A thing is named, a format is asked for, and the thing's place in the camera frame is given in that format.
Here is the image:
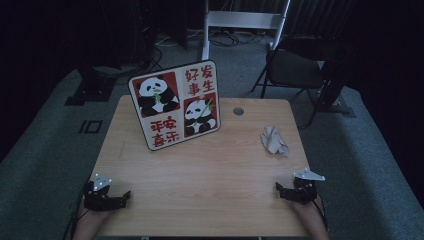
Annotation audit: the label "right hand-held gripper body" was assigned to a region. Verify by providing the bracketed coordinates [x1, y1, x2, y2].
[291, 168, 326, 205]

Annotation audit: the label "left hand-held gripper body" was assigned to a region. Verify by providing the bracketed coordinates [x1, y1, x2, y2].
[83, 173, 116, 213]

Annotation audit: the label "white quilted cloth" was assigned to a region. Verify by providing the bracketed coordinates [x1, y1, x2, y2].
[259, 125, 290, 158]

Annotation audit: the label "panda picture board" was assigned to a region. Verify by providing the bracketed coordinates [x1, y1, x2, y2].
[128, 59, 222, 152]

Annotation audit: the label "person's left hand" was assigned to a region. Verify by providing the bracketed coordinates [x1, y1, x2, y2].
[77, 206, 113, 228]

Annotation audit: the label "person's right hand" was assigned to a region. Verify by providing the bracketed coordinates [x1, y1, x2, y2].
[293, 199, 324, 219]

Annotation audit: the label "black floor stand base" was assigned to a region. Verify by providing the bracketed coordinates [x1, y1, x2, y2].
[64, 64, 118, 107]

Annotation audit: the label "black folding chair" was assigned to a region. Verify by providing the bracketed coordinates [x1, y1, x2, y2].
[250, 36, 326, 129]

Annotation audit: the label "dark equipment rack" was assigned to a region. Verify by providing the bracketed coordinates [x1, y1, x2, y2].
[96, 0, 158, 68]

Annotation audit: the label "white metal stand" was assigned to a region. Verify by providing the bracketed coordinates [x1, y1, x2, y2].
[200, 0, 291, 63]

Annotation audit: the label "dark curtain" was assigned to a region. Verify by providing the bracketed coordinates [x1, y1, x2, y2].
[289, 0, 358, 38]

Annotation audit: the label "right hand-held gripper cable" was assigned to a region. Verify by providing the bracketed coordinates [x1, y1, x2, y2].
[313, 192, 330, 232]

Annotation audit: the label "hand-held gripper cable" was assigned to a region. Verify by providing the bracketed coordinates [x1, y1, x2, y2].
[62, 186, 88, 240]
[313, 192, 330, 232]

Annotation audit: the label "left hand-held gripper cable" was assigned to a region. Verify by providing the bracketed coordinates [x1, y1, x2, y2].
[62, 186, 88, 240]

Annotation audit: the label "black stand with base plate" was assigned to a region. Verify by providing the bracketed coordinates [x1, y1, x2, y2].
[313, 59, 356, 118]

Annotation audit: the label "black floor cables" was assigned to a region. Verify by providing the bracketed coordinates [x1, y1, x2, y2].
[141, 46, 164, 74]

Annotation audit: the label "bundle of cables under stand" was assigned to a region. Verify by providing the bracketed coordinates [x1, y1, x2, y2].
[186, 28, 268, 48]

